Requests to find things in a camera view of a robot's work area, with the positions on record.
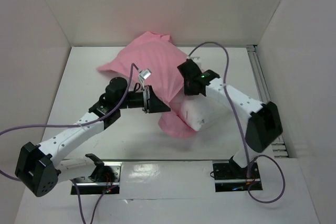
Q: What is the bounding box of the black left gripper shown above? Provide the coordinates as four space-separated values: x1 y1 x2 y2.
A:
117 85 170 114

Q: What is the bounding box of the white pillow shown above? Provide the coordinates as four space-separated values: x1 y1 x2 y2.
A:
179 94 232 132

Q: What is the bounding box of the pink satin pillowcase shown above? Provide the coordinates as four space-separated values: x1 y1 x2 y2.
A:
96 31 196 138

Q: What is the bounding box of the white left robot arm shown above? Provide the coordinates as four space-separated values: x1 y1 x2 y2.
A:
15 77 171 197

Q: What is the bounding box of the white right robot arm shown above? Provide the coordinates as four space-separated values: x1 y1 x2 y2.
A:
178 59 283 178

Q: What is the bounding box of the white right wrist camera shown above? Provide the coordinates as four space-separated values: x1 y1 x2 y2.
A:
187 56 202 68

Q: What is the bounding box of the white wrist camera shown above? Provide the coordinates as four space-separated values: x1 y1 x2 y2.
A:
187 56 202 68
138 69 152 89

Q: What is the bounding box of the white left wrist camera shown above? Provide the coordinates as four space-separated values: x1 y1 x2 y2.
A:
138 69 152 89

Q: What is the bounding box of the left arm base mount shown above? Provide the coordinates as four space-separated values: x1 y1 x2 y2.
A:
74 154 122 195

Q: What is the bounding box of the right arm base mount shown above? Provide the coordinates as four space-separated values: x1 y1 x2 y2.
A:
209 161 263 193

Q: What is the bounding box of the aluminium frame rail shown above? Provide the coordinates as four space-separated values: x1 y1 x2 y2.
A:
246 45 289 158

